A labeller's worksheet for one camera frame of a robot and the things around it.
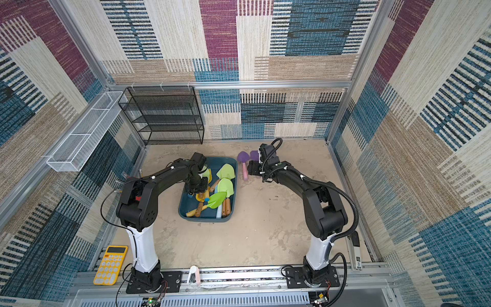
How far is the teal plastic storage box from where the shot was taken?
89 cm

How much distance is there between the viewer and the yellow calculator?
75 cm

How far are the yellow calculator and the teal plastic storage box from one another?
280mm
